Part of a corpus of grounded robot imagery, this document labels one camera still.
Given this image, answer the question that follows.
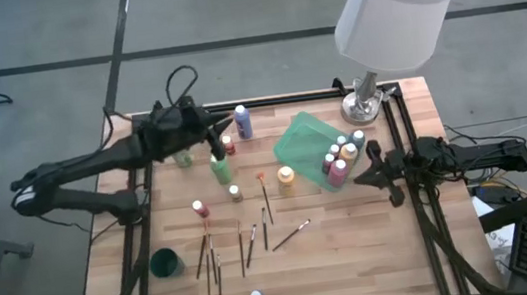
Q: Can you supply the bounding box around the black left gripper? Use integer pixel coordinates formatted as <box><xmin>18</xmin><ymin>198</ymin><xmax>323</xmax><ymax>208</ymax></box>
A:
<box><xmin>149</xmin><ymin>92</ymin><xmax>241</xmax><ymax>169</ymax></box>

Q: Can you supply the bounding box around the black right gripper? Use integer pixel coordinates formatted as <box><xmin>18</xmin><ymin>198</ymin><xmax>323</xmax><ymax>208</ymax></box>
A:
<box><xmin>349</xmin><ymin>135</ymin><xmax>426</xmax><ymax>213</ymax></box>

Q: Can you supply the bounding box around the large purple paint bottle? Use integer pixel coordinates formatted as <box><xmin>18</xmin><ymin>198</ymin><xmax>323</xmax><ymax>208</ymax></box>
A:
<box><xmin>231</xmin><ymin>103</ymin><xmax>255</xmax><ymax>142</ymax></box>

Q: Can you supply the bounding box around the small orange paint bottle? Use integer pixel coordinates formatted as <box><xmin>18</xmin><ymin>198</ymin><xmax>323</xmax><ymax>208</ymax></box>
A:
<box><xmin>221</xmin><ymin>133</ymin><xmax>237</xmax><ymax>157</ymax></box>

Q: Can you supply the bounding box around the large yellow-orange paint bottle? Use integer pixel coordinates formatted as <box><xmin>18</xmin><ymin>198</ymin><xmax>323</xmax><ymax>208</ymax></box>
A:
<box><xmin>336</xmin><ymin>141</ymin><xmax>361</xmax><ymax>169</ymax></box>

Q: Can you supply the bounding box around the large pink paint bottle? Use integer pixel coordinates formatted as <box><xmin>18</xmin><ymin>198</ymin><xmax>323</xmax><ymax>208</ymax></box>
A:
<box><xmin>325</xmin><ymin>157</ymin><xmax>352</xmax><ymax>190</ymax></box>

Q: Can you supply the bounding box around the large dark teal paint bottle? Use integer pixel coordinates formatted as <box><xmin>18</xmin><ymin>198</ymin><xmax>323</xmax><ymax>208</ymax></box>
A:
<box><xmin>348</xmin><ymin>128</ymin><xmax>368</xmax><ymax>152</ymax></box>

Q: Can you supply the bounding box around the large green paint bottle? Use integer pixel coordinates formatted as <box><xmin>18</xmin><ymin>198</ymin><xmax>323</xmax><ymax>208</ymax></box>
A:
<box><xmin>208</xmin><ymin>151</ymin><xmax>235</xmax><ymax>187</ymax></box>

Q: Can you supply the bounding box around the small ochre paint bottle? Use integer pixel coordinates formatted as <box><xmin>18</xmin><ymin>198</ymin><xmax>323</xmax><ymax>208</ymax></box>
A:
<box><xmin>227</xmin><ymin>183</ymin><xmax>245</xmax><ymax>205</ymax></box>

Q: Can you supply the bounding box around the light green labelled paint bottle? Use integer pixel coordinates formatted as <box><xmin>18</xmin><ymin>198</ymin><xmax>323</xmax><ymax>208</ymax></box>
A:
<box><xmin>172</xmin><ymin>148</ymin><xmax>195</xmax><ymax>170</ymax></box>

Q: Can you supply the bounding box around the large bright yellow paint bottle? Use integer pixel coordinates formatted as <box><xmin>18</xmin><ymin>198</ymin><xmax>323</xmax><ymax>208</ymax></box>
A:
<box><xmin>274</xmin><ymin>163</ymin><xmax>299</xmax><ymax>198</ymax></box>

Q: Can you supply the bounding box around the small red paint bottle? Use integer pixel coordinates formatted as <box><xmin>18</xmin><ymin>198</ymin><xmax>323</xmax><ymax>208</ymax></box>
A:
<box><xmin>191</xmin><ymin>199</ymin><xmax>212</xmax><ymax>221</ymax></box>

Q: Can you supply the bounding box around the orange bristle paintbrush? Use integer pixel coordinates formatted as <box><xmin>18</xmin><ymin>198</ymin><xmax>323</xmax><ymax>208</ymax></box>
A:
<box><xmin>254</xmin><ymin>170</ymin><xmax>275</xmax><ymax>227</ymax></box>

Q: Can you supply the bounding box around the green translucent plastic bin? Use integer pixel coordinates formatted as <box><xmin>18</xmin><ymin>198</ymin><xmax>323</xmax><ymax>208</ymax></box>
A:
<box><xmin>268</xmin><ymin>103</ymin><xmax>373</xmax><ymax>200</ymax></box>

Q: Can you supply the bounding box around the dark box on floor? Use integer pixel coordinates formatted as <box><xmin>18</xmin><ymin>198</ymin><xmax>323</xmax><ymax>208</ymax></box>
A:
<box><xmin>472</xmin><ymin>179</ymin><xmax>523</xmax><ymax>209</ymax></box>

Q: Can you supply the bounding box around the dark paintbrush with yellow end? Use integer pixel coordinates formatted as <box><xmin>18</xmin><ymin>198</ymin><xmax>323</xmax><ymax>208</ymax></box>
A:
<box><xmin>235</xmin><ymin>219</ymin><xmax>248</xmax><ymax>279</ymax></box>

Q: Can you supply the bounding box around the thin dark paintbrush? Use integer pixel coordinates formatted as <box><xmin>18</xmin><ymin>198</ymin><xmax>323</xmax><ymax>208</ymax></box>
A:
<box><xmin>212</xmin><ymin>253</ymin><xmax>225</xmax><ymax>295</ymax></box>
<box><xmin>207</xmin><ymin>232</ymin><xmax>220</xmax><ymax>286</ymax></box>
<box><xmin>202</xmin><ymin>251</ymin><xmax>215</xmax><ymax>295</ymax></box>

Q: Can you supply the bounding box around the white printed paper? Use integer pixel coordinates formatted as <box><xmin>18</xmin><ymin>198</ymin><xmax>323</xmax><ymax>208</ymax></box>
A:
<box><xmin>470</xmin><ymin>191</ymin><xmax>521</xmax><ymax>273</ymax></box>

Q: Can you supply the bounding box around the dark green cup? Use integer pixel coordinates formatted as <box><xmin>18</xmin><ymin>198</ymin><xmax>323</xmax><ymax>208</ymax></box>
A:
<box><xmin>147</xmin><ymin>245</ymin><xmax>188</xmax><ymax>281</ymax></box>

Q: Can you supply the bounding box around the white shade chrome table lamp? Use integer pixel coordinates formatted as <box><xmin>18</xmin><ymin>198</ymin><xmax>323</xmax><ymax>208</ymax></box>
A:
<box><xmin>327</xmin><ymin>0</ymin><xmax>475</xmax><ymax>129</ymax></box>

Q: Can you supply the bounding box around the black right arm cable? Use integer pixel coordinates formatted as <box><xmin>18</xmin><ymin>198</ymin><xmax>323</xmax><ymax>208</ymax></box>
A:
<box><xmin>414</xmin><ymin>164</ymin><xmax>458</xmax><ymax>208</ymax></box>

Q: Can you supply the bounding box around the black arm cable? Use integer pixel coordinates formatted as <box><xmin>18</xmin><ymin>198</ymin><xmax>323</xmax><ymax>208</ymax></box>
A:
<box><xmin>414</xmin><ymin>164</ymin><xmax>458</xmax><ymax>208</ymax></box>
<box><xmin>161</xmin><ymin>63</ymin><xmax>203</xmax><ymax>111</ymax></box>

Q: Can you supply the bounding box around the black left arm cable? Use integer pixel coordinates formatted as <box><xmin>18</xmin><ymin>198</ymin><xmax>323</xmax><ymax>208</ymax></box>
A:
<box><xmin>161</xmin><ymin>63</ymin><xmax>203</xmax><ymax>111</ymax></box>

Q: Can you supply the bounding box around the long black handle paintbrush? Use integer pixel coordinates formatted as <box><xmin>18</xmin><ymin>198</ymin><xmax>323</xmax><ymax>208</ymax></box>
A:
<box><xmin>268</xmin><ymin>218</ymin><xmax>316</xmax><ymax>253</ymax></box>

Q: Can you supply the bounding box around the short black handle paintbrush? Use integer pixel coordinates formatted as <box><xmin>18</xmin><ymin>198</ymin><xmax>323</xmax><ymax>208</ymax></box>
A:
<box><xmin>259</xmin><ymin>206</ymin><xmax>272</xmax><ymax>253</ymax></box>

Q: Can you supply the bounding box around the black handle silver ferrule paintbrush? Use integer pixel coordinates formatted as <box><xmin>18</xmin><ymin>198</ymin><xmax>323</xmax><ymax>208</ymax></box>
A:
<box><xmin>243</xmin><ymin>223</ymin><xmax>264</xmax><ymax>270</ymax></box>

